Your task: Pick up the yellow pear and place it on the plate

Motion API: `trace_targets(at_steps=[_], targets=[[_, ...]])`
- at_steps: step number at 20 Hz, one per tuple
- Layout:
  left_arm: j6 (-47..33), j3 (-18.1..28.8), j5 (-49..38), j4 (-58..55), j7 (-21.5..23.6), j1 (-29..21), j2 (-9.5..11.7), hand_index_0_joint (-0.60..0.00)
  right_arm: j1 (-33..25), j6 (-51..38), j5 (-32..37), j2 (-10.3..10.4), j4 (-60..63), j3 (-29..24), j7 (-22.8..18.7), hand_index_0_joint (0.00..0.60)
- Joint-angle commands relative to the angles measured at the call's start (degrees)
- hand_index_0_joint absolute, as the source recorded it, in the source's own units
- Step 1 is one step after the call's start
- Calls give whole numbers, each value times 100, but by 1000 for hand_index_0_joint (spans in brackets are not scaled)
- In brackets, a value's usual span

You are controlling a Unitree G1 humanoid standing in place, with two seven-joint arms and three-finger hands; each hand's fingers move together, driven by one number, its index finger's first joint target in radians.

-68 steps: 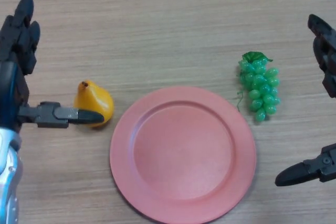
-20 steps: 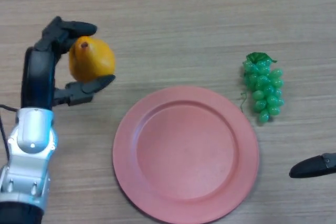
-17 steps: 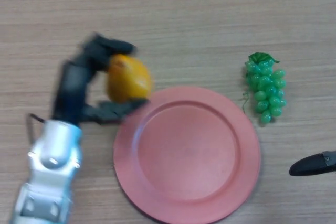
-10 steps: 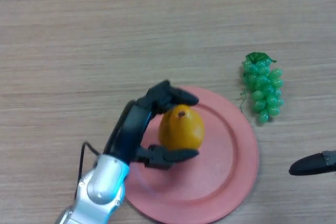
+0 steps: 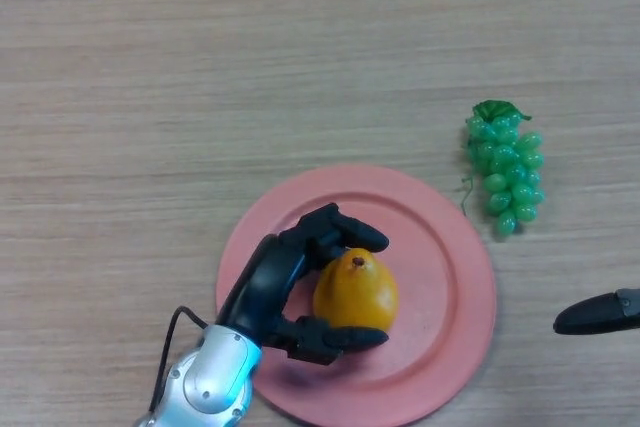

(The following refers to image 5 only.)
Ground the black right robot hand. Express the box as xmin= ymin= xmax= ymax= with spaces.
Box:
xmin=552 ymin=288 xmax=640 ymax=336

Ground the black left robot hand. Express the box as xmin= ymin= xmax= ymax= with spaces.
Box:
xmin=214 ymin=202 xmax=391 ymax=367

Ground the yellow pear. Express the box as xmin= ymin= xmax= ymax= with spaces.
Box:
xmin=312 ymin=247 xmax=400 ymax=331

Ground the pink round plate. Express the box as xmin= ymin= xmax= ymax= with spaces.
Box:
xmin=215 ymin=163 xmax=498 ymax=427

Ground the green grape bunch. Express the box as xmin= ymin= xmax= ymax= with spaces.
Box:
xmin=458 ymin=99 xmax=546 ymax=239

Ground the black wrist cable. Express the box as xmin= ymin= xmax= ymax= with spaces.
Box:
xmin=148 ymin=305 xmax=208 ymax=414

